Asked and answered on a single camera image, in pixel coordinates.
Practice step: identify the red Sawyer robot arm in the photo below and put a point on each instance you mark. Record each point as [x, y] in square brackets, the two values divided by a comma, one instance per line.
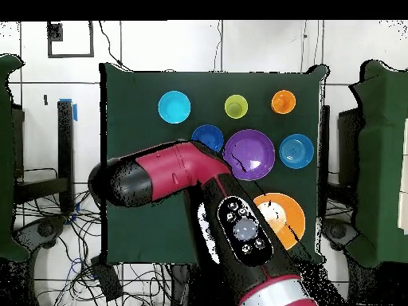
[178, 169]

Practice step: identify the dark blue bowl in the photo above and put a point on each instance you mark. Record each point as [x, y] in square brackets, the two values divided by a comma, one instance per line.
[207, 135]

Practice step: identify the large purple bowl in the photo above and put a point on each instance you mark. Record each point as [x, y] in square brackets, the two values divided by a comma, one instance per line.
[251, 153]

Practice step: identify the cyan bowl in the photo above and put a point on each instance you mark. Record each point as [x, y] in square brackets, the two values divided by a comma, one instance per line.
[174, 106]

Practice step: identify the yellow-green cup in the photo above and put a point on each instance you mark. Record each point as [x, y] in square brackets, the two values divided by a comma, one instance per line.
[236, 106]

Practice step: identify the dark green tablecloth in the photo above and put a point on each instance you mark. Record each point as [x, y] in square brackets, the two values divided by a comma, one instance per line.
[143, 229]

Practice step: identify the blue ribbed bowl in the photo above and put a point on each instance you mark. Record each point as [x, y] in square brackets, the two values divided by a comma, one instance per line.
[296, 151]

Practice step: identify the large orange bowl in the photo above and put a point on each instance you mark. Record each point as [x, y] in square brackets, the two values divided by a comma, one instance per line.
[293, 220]

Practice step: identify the orange cup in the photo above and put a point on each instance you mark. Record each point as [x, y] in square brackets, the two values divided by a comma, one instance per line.
[283, 102]

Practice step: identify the black floor box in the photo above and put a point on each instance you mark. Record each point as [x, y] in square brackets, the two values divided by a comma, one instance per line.
[106, 280]

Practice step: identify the black crossbar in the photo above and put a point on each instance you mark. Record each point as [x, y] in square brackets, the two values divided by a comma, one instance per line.
[41, 188]

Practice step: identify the neighbouring green cloth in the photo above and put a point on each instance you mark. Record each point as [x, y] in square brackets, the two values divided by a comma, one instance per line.
[5, 159]
[379, 159]

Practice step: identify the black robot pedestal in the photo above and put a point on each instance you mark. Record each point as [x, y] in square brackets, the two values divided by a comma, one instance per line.
[181, 283]

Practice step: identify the black post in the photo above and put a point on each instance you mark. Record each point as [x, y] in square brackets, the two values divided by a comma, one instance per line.
[65, 153]

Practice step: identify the grey pedestal foot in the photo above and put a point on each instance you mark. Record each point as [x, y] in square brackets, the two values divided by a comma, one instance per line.
[44, 229]
[338, 230]

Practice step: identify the black square frame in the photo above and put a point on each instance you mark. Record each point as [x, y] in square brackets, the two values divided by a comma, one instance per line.
[91, 41]

